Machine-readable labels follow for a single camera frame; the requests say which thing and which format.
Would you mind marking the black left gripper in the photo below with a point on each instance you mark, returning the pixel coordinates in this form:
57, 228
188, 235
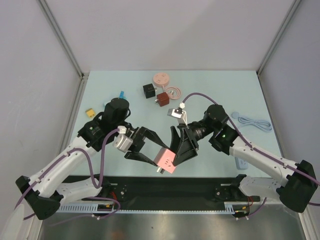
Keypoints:
138, 136

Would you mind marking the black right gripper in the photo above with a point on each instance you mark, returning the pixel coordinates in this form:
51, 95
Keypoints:
189, 138

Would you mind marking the pink cube adapter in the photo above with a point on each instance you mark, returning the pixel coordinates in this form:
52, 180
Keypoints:
164, 160

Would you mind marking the dark red cube adapter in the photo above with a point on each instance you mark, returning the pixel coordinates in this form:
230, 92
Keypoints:
162, 99

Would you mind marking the blue plug adapter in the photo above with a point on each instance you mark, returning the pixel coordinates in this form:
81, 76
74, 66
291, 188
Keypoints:
122, 95

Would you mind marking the yellow plug adapter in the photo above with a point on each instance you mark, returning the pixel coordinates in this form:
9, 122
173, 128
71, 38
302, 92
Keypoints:
90, 113

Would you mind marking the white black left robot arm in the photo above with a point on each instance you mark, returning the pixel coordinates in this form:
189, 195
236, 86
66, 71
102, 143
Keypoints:
44, 191

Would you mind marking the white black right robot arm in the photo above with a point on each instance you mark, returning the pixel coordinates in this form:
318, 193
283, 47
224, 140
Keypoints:
292, 183

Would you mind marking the black cube adapter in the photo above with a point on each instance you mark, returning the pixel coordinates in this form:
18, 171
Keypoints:
149, 90

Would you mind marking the light blue power strip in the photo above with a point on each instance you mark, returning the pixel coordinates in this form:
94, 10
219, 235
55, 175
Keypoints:
241, 164

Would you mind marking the pink round power strip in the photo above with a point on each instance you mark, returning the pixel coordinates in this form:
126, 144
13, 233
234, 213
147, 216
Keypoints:
161, 79

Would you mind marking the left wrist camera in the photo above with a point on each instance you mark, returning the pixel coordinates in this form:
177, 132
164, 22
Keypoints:
123, 141

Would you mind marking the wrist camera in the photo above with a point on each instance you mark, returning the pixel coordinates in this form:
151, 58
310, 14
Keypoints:
123, 141
179, 113

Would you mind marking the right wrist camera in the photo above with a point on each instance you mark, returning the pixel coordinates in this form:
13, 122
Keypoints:
179, 113

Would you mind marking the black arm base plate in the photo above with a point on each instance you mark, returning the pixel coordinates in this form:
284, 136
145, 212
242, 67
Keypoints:
146, 193

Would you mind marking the slotted cable duct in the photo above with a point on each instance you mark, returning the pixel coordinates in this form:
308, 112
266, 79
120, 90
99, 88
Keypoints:
96, 208

